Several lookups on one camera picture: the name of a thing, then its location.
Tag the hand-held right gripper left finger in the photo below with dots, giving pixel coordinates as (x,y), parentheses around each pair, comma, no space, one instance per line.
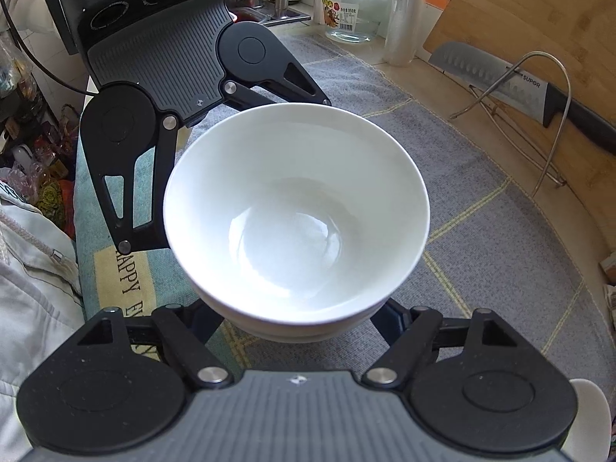
(178,332)

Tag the steel sink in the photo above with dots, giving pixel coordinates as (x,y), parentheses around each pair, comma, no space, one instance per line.
(288,18)

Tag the glass jar with lid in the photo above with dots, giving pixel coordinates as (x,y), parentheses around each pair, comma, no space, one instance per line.
(356,9)

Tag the pile of colourful packets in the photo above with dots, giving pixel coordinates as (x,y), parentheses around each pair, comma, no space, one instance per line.
(29,154)

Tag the bamboo cutting board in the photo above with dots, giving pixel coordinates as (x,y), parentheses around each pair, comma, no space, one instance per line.
(529,19)

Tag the grey checked cloth mat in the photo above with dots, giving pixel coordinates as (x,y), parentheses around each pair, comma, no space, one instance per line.
(481,211)

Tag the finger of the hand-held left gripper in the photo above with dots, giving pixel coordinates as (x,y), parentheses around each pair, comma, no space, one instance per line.
(260,92)
(161,192)

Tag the person's grey jacket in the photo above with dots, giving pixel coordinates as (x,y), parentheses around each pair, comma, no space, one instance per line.
(33,298)

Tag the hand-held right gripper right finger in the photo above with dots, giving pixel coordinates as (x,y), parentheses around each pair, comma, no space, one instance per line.
(392,325)

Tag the small metal sink knob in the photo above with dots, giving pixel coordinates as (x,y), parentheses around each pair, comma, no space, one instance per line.
(281,5)

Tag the stack of clear plastic cups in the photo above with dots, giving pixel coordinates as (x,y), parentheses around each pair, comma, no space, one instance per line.
(404,19)

